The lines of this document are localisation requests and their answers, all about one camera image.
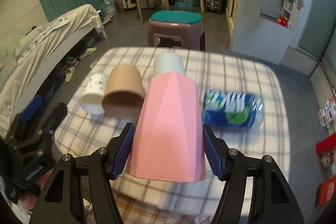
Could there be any pink faceted cup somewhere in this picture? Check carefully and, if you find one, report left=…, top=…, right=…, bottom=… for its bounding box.
left=126, top=71, right=206, bottom=182

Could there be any white printed paper cup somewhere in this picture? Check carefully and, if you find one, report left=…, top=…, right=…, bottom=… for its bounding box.
left=79, top=73, right=107, bottom=115

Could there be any brown paper cup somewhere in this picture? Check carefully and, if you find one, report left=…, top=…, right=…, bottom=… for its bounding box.
left=102, top=64, right=145, bottom=118

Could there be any white plastic cup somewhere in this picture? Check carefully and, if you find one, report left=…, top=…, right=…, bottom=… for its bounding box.
left=153, top=52, right=186, bottom=77

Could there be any green slipper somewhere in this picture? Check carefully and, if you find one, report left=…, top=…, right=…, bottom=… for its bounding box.
left=65, top=67, right=75, bottom=83
left=79, top=47, right=97, bottom=60

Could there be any bed with beige cover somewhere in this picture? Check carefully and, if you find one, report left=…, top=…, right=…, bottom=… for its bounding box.
left=1, top=5, right=105, bottom=137

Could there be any orange snack bag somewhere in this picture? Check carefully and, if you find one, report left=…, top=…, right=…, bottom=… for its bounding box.
left=316, top=176, right=336, bottom=206

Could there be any red snack package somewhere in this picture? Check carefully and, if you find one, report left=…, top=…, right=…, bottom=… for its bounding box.
left=315, top=133, right=336, bottom=156

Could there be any blue green drink bottle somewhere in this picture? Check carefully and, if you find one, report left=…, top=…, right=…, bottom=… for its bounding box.
left=202, top=89, right=264, bottom=132

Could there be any white blue tissue pack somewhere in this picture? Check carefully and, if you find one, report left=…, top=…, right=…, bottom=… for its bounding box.
left=318, top=97, right=335, bottom=128

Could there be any large water bottle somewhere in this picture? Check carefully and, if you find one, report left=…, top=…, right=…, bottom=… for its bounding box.
left=101, top=0, right=117, bottom=18

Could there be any purple plastic stool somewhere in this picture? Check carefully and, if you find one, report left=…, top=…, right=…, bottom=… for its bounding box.
left=147, top=19, right=206, bottom=51

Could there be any teal stool cushion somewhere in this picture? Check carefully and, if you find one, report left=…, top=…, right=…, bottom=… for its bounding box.
left=150, top=10, right=202, bottom=24

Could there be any teal plastic basket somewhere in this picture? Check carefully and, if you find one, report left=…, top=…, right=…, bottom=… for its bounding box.
left=172, top=0, right=194, bottom=12

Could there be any white wardrobe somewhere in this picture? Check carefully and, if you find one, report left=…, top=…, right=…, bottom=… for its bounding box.
left=225, top=0, right=297, bottom=65

